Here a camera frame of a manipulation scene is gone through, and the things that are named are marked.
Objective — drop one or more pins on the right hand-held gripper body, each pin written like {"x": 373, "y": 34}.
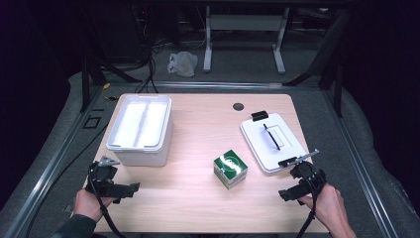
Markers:
{"x": 308, "y": 175}

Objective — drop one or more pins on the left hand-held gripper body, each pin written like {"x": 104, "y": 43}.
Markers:
{"x": 103, "y": 174}

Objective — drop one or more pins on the person's right hand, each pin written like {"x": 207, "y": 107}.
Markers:
{"x": 325, "y": 206}

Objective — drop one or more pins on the person's left hand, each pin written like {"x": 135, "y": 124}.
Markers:
{"x": 88, "y": 205}

